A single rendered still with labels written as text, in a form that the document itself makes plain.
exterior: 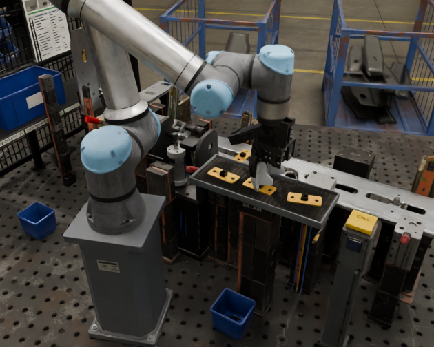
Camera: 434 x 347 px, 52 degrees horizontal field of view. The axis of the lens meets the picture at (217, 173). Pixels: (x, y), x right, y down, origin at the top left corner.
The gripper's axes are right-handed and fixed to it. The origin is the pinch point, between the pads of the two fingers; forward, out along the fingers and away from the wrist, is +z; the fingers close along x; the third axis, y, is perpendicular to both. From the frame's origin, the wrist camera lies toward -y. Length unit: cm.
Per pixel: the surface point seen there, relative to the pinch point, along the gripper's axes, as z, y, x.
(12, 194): 48, -113, -9
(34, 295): 48, -59, -38
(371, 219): 1.5, 28.4, 4.2
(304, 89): 117, -125, 313
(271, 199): 1.6, 5.3, -2.7
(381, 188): 17, 22, 42
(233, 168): 1.6, -10.2, 3.6
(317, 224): 1.6, 18.9, -4.9
